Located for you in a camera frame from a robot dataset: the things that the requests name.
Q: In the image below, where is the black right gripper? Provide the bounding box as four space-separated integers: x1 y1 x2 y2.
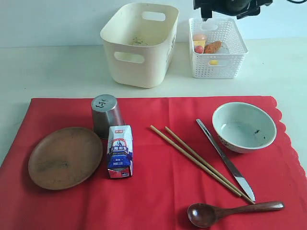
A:
193 0 273 22

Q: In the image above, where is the orange fried nugget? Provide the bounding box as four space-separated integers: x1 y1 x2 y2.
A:
204 41 222 54

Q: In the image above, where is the brown egg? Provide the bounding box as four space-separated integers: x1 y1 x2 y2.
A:
192 34 207 41

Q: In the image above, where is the yellow cheese block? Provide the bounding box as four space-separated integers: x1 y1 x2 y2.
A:
193 40 206 47

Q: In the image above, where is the red sausage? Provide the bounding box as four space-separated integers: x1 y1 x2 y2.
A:
194 46 204 54

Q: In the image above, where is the yellow lemon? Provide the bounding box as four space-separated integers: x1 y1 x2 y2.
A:
209 60 218 66

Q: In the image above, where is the blue white milk carton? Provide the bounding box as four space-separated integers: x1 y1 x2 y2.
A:
106 125 133 179

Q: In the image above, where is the white perforated plastic basket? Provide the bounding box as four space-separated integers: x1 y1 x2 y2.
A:
189 18 248 79

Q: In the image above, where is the cream plastic bin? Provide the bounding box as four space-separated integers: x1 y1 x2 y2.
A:
100 2 179 88

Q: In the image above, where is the white ceramic bowl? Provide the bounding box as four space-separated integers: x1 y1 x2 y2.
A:
212 102 277 153

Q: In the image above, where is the upper wooden chopstick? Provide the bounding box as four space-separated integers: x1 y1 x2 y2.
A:
165 127 255 204

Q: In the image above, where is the wooden chopstick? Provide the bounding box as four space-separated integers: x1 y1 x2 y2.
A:
150 125 241 197
165 127 255 204

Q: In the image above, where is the lower wooden chopstick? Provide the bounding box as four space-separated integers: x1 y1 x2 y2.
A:
150 125 241 197

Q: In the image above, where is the red table cloth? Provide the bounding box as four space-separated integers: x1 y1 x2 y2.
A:
0 96 307 230

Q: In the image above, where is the upturned steel cup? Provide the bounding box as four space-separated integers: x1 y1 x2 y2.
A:
91 94 125 139

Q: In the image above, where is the steel table knife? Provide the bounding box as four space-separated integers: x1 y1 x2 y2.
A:
196 119 256 202

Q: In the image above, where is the dark wooden spoon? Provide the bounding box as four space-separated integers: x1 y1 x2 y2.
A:
187 201 285 228

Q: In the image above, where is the round brown wooden plate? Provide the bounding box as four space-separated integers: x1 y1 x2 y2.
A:
28 127 103 190

